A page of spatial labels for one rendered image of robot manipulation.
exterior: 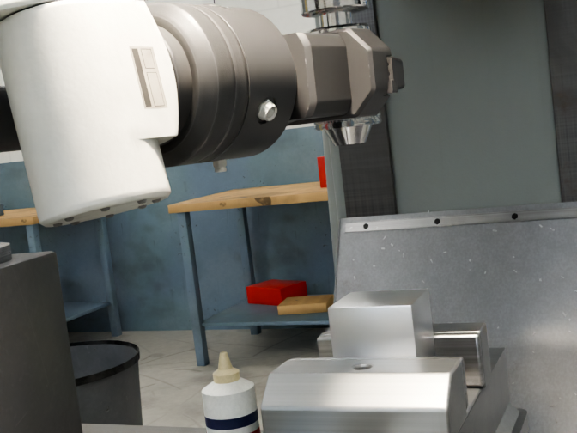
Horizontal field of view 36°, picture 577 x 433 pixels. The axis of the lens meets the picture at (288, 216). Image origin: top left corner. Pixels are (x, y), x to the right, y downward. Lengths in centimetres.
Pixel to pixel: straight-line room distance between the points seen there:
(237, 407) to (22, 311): 21
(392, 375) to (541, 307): 39
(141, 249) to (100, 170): 541
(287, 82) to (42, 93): 15
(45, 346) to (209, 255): 479
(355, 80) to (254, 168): 480
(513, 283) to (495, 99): 20
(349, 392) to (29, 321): 32
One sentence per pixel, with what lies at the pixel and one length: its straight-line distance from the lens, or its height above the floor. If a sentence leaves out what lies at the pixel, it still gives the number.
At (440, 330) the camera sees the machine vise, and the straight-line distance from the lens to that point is 67.
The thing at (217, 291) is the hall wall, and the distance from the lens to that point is 559.
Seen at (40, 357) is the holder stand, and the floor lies 104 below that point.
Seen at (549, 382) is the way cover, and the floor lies 93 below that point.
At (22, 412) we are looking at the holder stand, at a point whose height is 100.
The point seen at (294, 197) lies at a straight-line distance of 435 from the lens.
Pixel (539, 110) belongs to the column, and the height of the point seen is 119.
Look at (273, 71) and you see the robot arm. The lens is 49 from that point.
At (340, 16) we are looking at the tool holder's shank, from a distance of 61.
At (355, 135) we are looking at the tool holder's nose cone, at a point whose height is 119.
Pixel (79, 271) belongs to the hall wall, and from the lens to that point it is 615.
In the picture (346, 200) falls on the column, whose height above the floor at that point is 111.
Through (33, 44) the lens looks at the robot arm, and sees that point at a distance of 43.
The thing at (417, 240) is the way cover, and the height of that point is 107.
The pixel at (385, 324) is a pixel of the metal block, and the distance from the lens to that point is 61.
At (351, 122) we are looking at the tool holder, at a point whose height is 120.
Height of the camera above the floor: 121
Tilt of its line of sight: 6 degrees down
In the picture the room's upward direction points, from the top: 7 degrees counter-clockwise
